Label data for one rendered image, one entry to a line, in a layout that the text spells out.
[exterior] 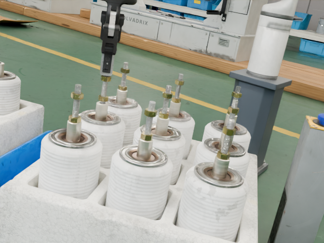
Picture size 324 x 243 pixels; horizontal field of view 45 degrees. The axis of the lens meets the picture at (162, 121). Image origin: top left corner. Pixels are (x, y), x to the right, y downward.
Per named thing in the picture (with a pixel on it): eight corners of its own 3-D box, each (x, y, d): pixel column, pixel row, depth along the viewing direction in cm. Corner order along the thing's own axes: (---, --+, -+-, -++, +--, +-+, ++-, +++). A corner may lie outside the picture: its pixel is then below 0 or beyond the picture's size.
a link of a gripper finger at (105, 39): (103, 20, 62) (101, 44, 67) (102, 30, 61) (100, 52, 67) (120, 23, 63) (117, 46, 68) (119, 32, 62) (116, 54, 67)
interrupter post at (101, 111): (98, 116, 75) (100, 100, 74) (109, 119, 75) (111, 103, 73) (91, 119, 73) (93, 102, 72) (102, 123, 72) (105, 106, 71)
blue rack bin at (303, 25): (281, 24, 559) (285, 9, 552) (308, 30, 541) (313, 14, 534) (270, 24, 518) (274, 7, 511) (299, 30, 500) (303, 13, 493)
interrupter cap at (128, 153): (177, 163, 61) (178, 158, 61) (142, 173, 56) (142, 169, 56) (143, 144, 66) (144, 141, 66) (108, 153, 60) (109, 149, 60)
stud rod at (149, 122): (149, 148, 60) (157, 102, 58) (144, 150, 60) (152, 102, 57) (144, 146, 61) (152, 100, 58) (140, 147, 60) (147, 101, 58)
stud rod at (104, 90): (101, 109, 72) (106, 69, 70) (98, 108, 73) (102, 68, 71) (105, 109, 73) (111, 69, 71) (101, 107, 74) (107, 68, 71)
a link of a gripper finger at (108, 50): (105, 42, 69) (101, 71, 70) (104, 44, 66) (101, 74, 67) (114, 43, 69) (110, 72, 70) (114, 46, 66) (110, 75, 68)
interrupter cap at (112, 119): (93, 110, 78) (93, 106, 78) (127, 119, 76) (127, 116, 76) (72, 119, 71) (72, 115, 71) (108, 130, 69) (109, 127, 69)
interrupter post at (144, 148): (154, 159, 61) (157, 140, 60) (142, 163, 59) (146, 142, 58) (143, 153, 62) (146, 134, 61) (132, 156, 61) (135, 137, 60)
